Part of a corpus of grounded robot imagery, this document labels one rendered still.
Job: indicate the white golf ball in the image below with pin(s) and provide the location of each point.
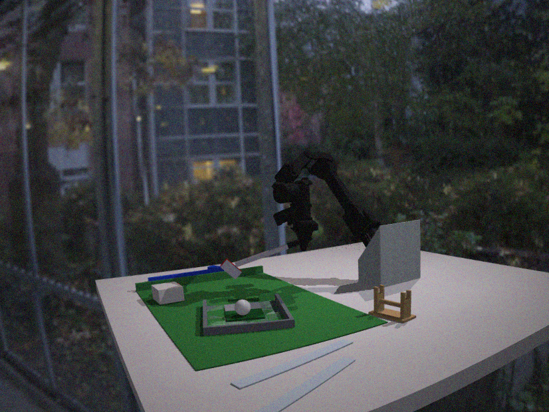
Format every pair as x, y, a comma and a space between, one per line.
242, 307

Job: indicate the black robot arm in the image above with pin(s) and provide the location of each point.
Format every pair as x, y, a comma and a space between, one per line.
359, 220

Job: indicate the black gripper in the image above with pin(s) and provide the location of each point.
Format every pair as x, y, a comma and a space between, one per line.
304, 226

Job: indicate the green flat mat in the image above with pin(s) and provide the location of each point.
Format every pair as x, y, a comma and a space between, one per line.
316, 319

